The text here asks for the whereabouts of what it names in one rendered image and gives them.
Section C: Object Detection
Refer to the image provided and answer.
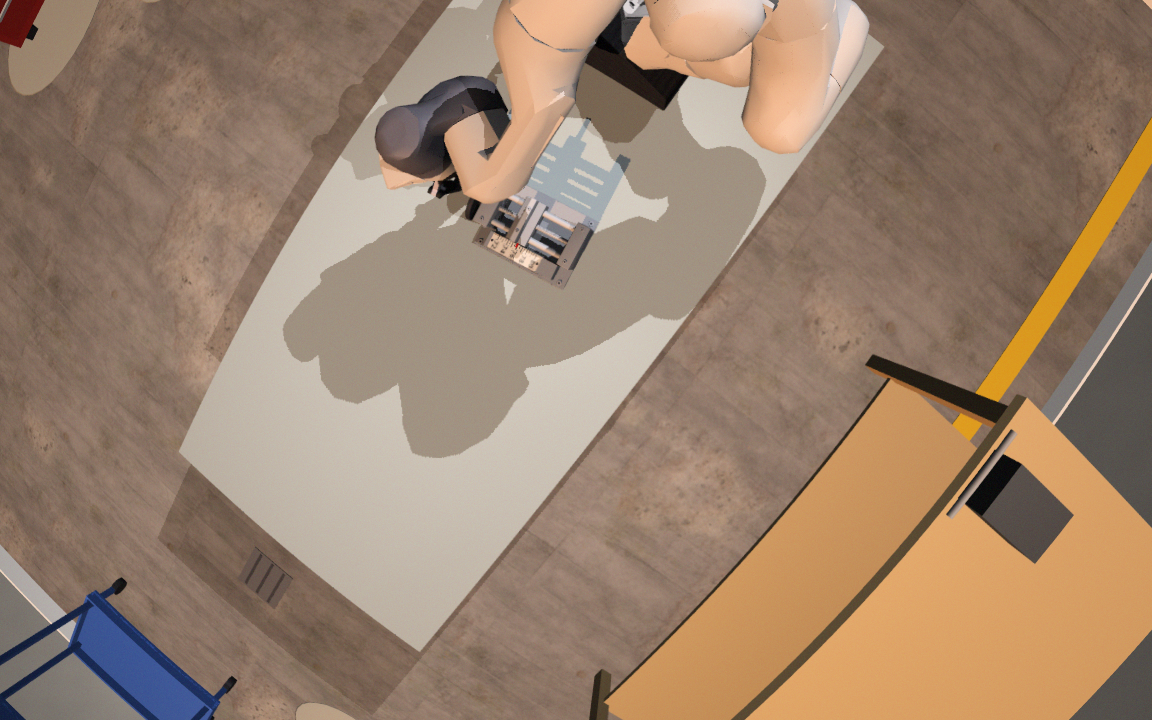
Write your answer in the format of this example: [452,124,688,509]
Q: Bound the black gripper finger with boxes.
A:
[427,175,462,198]

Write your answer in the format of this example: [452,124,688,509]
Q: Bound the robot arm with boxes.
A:
[376,0,870,204]

